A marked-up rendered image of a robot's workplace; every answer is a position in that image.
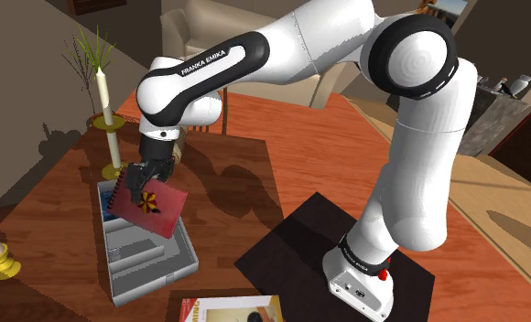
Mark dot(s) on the white and red magazine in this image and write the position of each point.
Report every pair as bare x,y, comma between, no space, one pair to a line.
221,311

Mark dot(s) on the grey cabinet with figures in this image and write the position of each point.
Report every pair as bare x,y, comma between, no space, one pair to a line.
484,116

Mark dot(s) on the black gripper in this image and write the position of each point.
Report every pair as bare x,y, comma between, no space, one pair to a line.
154,148

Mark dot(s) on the blue patterned flat item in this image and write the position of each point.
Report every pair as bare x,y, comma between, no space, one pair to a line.
107,209

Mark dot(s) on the brown wooden table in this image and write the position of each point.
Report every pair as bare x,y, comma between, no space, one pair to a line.
55,214

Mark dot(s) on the green grass plant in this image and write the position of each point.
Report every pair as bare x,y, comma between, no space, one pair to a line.
93,49

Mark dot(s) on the red spiral notebook with flower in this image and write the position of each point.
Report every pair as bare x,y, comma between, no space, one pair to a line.
160,212

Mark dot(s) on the dark robot stand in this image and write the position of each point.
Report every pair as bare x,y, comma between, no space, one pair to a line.
292,263

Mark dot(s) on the tall white candle yellow holder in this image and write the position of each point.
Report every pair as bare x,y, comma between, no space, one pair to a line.
104,102

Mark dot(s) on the wooden chair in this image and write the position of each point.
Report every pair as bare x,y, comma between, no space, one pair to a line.
224,111

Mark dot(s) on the dark wooden furniture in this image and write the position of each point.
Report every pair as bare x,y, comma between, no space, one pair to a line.
526,151

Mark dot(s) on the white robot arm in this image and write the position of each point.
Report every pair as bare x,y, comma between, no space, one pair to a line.
426,147

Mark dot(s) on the grey open storage box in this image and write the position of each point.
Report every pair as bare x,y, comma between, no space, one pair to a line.
149,272

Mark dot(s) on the beige armchair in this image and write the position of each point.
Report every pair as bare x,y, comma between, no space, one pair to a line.
203,26

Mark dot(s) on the framed wall picture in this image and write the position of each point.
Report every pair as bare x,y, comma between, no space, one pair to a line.
448,10

